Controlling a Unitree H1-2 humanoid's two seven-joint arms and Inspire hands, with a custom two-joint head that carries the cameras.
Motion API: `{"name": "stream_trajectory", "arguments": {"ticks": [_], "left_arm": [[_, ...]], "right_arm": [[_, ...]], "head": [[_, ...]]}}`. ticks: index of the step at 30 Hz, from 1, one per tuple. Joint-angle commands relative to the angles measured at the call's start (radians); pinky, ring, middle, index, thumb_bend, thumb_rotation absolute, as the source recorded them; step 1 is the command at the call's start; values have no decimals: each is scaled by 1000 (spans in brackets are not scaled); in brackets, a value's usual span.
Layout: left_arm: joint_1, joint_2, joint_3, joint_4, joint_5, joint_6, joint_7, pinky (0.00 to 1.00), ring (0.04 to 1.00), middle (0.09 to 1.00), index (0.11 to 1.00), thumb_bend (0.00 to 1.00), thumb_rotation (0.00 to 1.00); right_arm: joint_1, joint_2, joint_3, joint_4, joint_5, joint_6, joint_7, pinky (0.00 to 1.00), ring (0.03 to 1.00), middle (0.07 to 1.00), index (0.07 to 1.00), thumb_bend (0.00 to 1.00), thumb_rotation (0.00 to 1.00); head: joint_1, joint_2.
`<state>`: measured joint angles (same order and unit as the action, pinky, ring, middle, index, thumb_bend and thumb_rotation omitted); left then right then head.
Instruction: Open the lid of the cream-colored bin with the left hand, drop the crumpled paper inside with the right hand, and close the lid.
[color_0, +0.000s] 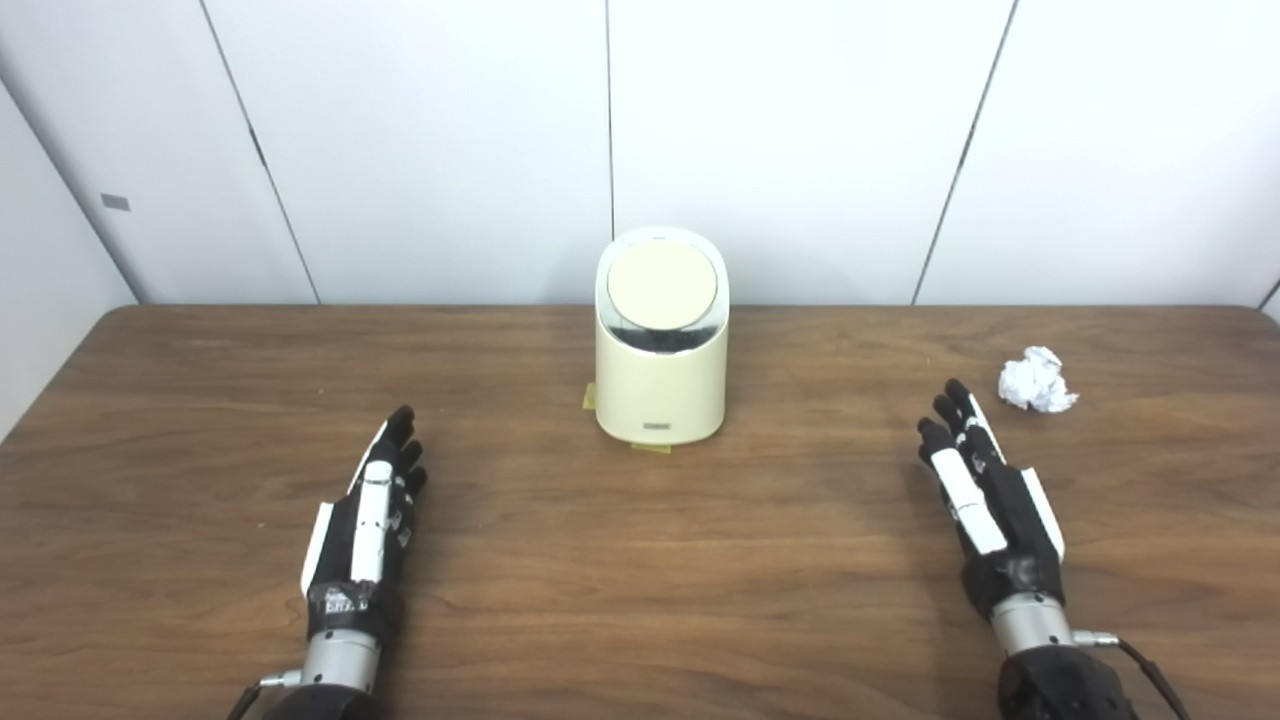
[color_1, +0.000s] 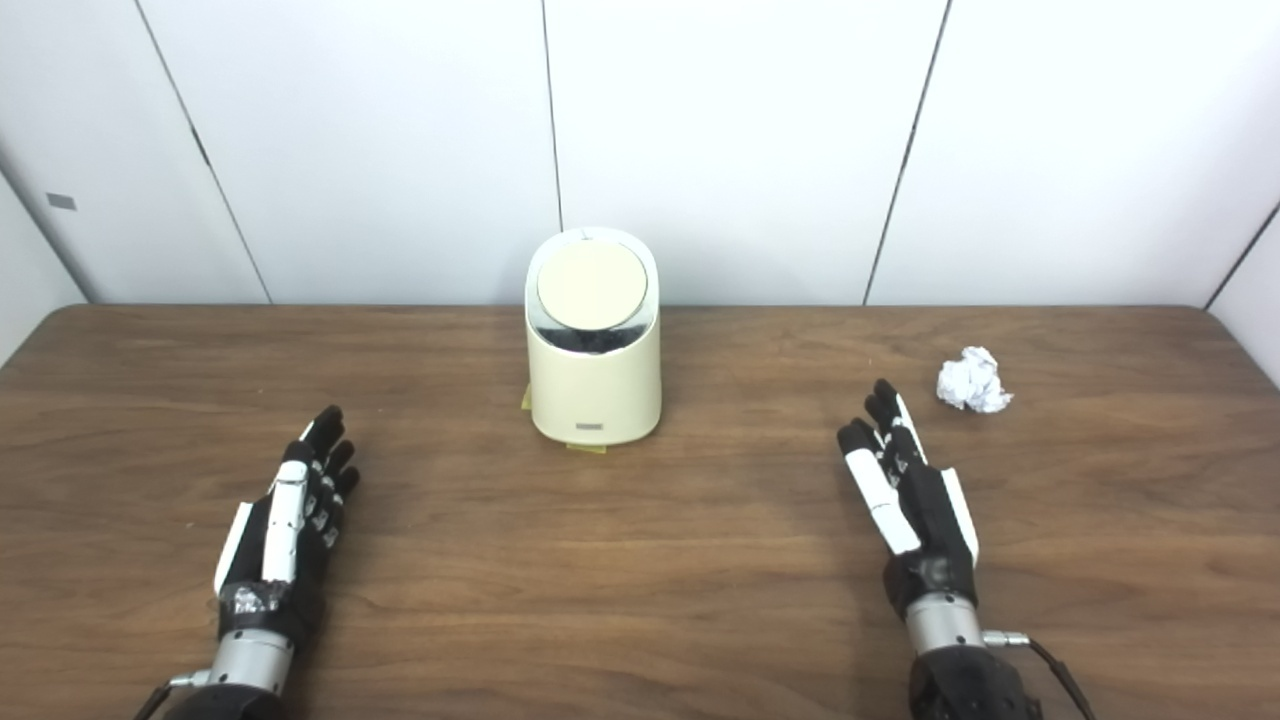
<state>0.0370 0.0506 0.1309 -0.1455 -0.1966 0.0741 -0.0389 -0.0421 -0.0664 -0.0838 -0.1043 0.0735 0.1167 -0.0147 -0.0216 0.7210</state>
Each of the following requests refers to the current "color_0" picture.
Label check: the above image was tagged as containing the cream-colored bin body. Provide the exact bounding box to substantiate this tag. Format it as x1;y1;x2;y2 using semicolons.
594;226;731;446

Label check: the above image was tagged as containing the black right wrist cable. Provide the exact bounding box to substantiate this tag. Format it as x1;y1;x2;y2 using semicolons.
1075;630;1191;720

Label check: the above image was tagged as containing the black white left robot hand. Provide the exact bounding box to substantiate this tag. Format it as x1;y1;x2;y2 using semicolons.
300;404;429;641

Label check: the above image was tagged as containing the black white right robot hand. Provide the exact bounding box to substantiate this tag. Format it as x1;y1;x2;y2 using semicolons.
916;378;1067;621

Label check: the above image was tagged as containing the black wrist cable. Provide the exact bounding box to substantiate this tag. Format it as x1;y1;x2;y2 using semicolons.
1075;630;1191;720
225;672;301;720

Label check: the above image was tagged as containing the round cream bin lid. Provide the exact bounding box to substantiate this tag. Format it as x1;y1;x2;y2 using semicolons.
606;240;719;329

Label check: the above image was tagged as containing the white paper ball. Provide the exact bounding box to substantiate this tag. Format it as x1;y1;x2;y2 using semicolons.
998;346;1080;414

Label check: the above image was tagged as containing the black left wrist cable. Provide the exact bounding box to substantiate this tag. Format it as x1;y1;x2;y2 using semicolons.
225;672;301;720

